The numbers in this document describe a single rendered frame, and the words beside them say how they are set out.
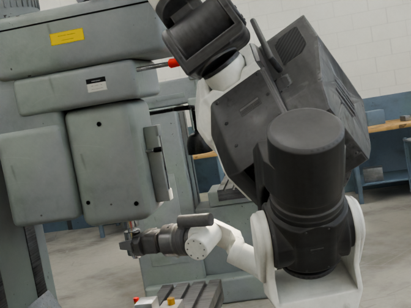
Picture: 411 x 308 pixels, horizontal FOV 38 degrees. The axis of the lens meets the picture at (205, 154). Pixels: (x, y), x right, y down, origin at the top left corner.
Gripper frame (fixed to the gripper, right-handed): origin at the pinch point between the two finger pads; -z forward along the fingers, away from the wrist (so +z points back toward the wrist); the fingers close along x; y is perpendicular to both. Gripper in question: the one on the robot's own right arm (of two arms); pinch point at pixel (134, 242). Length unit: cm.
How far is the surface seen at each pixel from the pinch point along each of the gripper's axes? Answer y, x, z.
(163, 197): -11.8, -1.5, 11.6
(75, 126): -35.0, 11.5, -2.6
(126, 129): -32.0, 7.3, 10.1
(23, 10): -68, 10, -13
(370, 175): 91, -580, -69
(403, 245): 123, -395, -7
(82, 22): -60, 12, 7
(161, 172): -18.6, -1.8, 12.4
